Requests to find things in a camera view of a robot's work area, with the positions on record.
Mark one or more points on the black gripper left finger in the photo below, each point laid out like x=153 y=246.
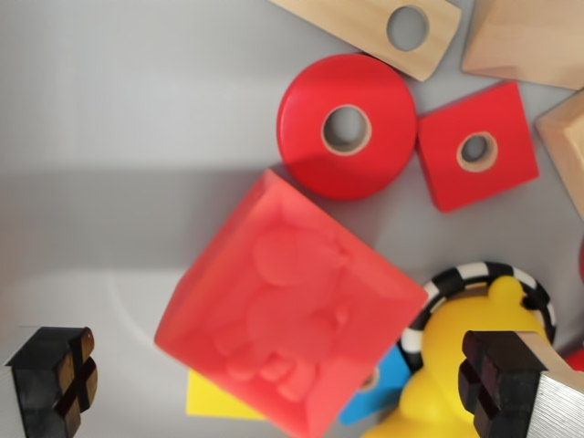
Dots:
x=41 y=378

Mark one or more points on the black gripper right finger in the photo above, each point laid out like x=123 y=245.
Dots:
x=506 y=388

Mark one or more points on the red embossed soft cube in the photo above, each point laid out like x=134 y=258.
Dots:
x=287 y=310

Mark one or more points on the grey plastic bin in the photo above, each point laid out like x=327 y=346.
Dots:
x=114 y=137

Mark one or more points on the yellow rubber bear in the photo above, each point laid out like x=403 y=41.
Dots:
x=442 y=374

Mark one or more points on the blue wooden cube with hole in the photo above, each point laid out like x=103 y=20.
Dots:
x=388 y=392

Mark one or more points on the yellow flat square with hole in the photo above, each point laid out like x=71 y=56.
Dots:
x=210 y=401

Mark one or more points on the natural wooden block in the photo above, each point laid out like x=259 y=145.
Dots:
x=524 y=41
x=568 y=146

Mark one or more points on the red wooden cube with hole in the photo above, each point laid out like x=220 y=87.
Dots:
x=506 y=118

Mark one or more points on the wooden strip with two holes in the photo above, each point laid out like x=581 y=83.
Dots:
x=347 y=23

